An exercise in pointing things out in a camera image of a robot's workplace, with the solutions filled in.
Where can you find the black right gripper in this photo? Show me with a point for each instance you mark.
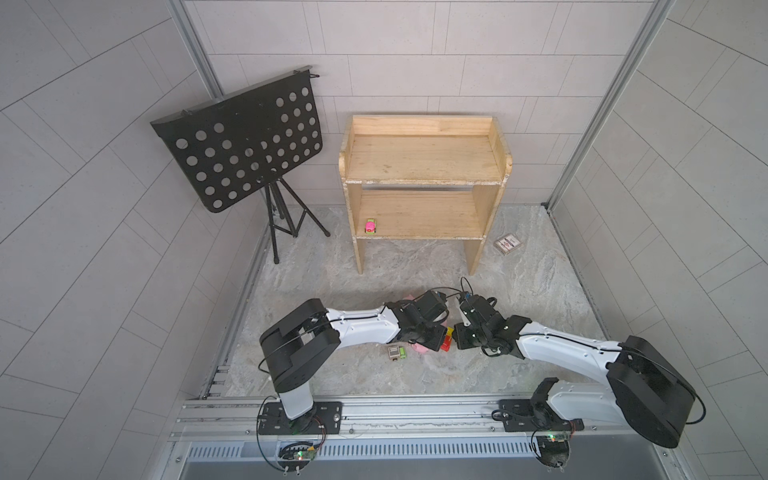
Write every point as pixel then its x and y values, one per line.
pixel 458 337

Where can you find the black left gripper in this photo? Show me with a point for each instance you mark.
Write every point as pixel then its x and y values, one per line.
pixel 439 335

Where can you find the red yellow toy truck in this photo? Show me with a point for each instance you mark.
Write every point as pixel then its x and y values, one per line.
pixel 447 341

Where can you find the pink green toy car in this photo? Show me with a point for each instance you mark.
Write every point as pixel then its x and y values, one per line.
pixel 370 226

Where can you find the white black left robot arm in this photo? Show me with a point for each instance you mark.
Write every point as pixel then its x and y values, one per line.
pixel 300 343

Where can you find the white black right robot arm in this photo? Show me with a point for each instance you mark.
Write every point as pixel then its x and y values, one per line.
pixel 631 382

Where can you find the small card box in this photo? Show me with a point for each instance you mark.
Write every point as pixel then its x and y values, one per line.
pixel 507 244

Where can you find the wooden two-tier shelf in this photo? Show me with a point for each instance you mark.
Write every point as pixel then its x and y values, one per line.
pixel 424 177

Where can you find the right controller board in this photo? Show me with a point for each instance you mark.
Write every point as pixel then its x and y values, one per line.
pixel 553 451

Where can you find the controller board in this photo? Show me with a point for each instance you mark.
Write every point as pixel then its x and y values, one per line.
pixel 553 451
pixel 303 451

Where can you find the left controller board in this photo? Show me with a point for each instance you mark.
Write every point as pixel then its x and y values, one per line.
pixel 303 451

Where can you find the black perforated music stand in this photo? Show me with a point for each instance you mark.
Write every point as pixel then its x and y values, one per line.
pixel 248 141

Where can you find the aluminium mounting rail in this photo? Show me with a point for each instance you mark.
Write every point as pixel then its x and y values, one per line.
pixel 365 417

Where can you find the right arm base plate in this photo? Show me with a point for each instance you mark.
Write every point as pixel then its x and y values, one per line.
pixel 524 415

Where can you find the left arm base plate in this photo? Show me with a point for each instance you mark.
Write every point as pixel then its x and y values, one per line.
pixel 323 417

